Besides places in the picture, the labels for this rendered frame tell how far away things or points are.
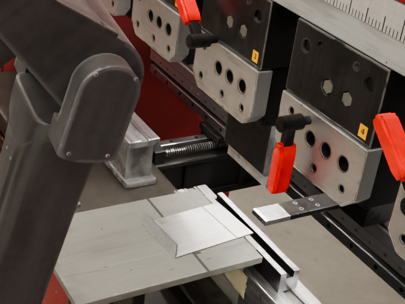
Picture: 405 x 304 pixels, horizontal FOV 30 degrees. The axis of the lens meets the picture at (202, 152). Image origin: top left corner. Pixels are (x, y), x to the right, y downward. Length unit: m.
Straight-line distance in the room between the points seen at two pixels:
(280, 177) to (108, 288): 0.25
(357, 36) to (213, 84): 0.29
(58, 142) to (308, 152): 0.43
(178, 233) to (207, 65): 0.23
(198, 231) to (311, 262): 1.74
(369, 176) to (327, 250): 2.06
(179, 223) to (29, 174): 0.56
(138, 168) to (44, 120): 0.89
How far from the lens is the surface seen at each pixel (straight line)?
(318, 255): 2.81
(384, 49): 0.75
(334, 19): 0.80
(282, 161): 0.83
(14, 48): 0.44
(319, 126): 0.83
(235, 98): 0.96
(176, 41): 1.08
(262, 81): 0.92
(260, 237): 1.06
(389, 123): 0.70
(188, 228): 1.05
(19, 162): 0.51
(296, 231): 2.91
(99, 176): 1.39
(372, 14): 0.76
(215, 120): 1.56
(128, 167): 1.35
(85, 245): 1.00
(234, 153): 1.06
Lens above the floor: 1.59
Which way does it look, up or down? 29 degrees down
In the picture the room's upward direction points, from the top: 8 degrees clockwise
